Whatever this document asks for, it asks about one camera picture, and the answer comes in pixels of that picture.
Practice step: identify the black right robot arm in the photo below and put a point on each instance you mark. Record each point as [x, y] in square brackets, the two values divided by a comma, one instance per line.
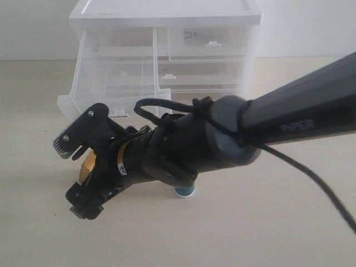
[204, 136]

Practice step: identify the clear bottom wide drawer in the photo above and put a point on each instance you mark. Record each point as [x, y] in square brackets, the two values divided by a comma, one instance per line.
[185, 93]

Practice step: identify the white plastic drawer cabinet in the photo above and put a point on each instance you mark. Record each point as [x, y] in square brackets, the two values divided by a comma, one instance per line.
[163, 15]

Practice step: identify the clear middle wide drawer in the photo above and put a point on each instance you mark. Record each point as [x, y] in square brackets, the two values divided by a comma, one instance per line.
[206, 73]

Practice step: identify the clear wide drawer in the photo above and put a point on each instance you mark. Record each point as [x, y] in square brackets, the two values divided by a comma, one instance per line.
[206, 73]
[185, 93]

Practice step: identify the yellow sponge piece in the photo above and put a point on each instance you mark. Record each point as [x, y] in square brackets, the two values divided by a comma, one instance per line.
[87, 166]

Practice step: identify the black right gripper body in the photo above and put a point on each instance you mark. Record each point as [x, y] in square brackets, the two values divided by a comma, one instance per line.
[119, 157]

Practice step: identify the white teal pill bottle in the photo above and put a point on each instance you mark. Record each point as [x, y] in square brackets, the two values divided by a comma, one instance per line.
[185, 191]

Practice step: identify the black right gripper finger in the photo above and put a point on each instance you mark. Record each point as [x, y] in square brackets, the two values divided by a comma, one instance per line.
[86, 203]

